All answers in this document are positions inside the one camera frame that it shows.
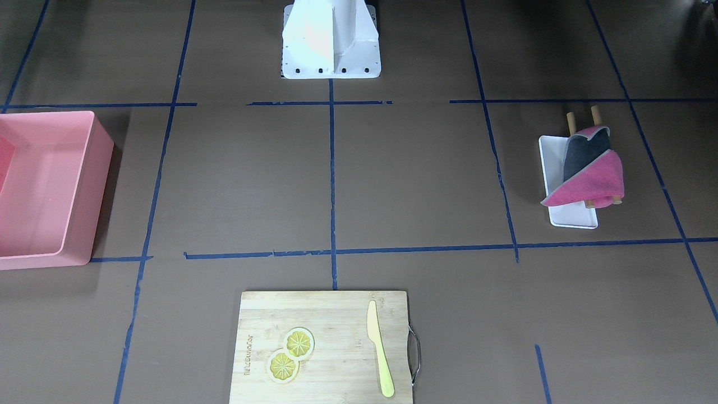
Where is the pink and grey cloth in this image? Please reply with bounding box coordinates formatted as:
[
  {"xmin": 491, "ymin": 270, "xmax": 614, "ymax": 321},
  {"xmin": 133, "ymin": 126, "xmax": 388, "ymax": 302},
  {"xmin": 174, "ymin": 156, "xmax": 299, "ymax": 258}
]
[{"xmin": 541, "ymin": 125, "xmax": 625, "ymax": 209}]

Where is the yellow plastic knife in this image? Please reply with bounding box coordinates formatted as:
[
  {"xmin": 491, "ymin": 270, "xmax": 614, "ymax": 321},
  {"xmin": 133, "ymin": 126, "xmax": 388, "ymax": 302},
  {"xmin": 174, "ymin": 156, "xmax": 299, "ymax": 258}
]
[{"xmin": 366, "ymin": 300, "xmax": 395, "ymax": 397}]

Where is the upper lemon slice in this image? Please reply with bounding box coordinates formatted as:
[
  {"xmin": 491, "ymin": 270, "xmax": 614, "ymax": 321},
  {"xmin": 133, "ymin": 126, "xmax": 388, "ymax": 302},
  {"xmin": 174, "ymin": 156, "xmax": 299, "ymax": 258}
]
[{"xmin": 283, "ymin": 327, "xmax": 315, "ymax": 361}]

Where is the lemon slice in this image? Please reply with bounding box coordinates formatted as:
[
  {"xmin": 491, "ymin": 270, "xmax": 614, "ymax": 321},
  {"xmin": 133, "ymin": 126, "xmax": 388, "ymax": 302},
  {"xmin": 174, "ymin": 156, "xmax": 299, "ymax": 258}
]
[
  {"xmin": 283, "ymin": 327, "xmax": 315, "ymax": 361},
  {"xmin": 266, "ymin": 350, "xmax": 301, "ymax": 384}
]

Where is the wooden cutting board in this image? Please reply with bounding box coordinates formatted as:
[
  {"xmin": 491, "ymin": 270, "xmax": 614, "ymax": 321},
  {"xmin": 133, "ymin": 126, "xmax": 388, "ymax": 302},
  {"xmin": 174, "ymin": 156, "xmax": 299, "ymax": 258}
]
[{"xmin": 228, "ymin": 291, "xmax": 413, "ymax": 403}]

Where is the lower lemon slice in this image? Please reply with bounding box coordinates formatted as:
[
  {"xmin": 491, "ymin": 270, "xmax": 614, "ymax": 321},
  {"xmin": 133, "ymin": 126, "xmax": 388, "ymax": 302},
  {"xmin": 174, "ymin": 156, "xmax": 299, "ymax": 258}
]
[{"xmin": 266, "ymin": 350, "xmax": 301, "ymax": 384}]

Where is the white towel rack stand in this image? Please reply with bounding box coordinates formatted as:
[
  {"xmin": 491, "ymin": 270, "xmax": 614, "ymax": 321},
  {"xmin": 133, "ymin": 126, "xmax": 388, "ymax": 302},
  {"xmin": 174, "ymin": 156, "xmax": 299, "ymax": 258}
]
[{"xmin": 538, "ymin": 105, "xmax": 624, "ymax": 229}]

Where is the pink plastic bin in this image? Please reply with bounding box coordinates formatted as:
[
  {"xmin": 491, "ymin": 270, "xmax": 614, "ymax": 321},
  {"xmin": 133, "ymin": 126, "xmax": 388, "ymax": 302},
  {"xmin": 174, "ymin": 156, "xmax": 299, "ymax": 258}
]
[{"xmin": 1, "ymin": 111, "xmax": 114, "ymax": 270}]

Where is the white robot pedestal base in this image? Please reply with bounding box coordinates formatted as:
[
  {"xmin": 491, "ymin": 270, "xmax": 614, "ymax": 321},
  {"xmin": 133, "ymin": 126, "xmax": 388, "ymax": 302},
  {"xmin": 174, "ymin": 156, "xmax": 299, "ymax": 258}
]
[{"xmin": 280, "ymin": 1, "xmax": 382, "ymax": 80}]

